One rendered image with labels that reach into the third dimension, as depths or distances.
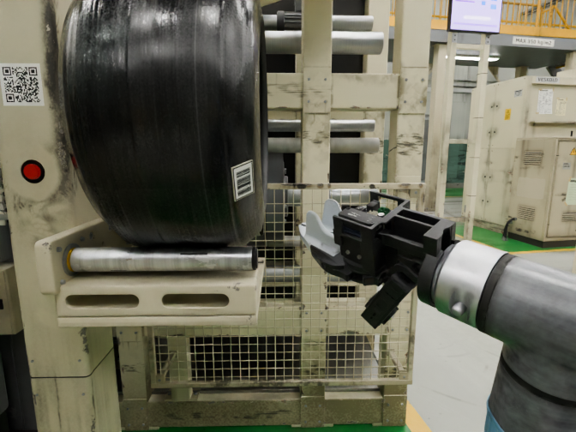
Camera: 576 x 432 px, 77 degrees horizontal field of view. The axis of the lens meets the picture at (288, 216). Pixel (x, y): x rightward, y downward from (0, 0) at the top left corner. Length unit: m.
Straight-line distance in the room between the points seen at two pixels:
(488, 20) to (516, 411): 4.57
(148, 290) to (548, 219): 4.68
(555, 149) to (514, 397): 4.62
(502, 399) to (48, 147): 0.80
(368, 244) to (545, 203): 4.65
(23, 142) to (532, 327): 0.84
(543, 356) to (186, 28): 0.54
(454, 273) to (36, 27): 0.79
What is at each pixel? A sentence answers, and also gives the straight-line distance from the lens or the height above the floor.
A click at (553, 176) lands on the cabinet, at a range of 4.96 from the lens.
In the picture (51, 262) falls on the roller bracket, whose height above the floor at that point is 0.91.
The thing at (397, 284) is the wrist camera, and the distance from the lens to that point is 0.40.
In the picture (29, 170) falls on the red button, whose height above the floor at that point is 1.06.
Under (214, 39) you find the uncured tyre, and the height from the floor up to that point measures 1.25.
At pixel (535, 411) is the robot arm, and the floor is 0.89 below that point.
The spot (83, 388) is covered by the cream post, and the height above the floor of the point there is 0.59.
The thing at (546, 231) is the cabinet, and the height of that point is 0.19.
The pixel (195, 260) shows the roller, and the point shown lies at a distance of 0.68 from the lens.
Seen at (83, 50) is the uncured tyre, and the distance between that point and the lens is 0.61.
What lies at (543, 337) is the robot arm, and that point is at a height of 0.96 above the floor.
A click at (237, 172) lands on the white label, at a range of 0.56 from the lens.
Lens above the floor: 1.10
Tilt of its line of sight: 10 degrees down
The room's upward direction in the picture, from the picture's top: straight up
